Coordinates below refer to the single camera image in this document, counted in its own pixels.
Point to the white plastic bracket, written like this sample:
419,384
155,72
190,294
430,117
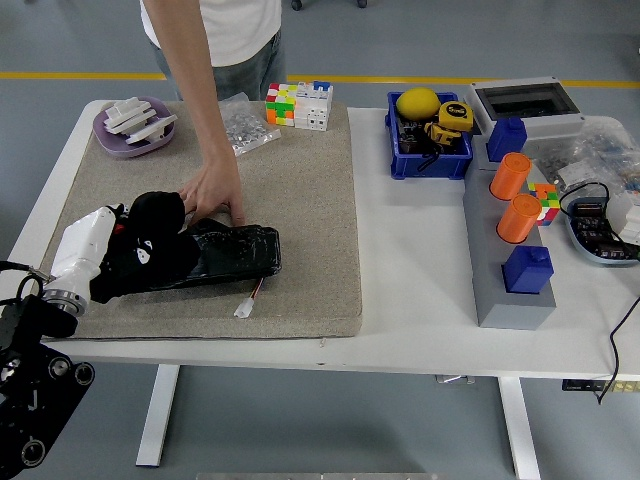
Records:
127,112
150,129

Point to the purple tray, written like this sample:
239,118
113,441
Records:
112,145

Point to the blue block with knob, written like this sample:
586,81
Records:
506,140
527,272

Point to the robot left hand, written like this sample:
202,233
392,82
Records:
80,245

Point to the black rag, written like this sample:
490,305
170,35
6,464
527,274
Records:
160,215

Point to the person's right forearm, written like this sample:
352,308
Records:
200,110

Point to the grey-blue tray with electronics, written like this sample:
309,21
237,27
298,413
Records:
595,235

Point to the orange cylinder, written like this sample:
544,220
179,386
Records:
509,177
517,222

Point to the person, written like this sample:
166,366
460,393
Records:
240,30

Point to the black table control box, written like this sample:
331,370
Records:
580,385

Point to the metal bracket under table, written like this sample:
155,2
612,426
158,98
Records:
455,379

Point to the yellow lemon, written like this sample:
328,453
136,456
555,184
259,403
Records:
417,102

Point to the grey electrical enclosure box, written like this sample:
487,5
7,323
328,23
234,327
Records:
555,127

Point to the blue plastic bin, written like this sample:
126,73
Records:
435,167

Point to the clear bag of screws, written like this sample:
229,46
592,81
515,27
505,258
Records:
250,132

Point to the yellow tape measure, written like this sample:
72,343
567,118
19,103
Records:
455,114

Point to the grey block holder base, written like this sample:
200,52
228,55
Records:
515,312

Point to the small colourful puzzle cube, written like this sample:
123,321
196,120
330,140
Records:
547,205

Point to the clear bag of parts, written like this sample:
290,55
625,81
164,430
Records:
590,150

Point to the white and blue block cube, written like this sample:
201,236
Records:
312,107

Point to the black circuit module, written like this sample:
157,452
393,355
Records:
410,142

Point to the yellow and black tool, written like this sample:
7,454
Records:
440,134

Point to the white plastic component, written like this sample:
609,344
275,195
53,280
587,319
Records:
625,212

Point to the person's right hand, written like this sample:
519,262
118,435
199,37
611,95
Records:
215,187

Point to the grey-brown mat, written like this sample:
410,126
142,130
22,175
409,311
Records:
300,200

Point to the white table leg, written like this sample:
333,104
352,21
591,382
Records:
517,430
157,415

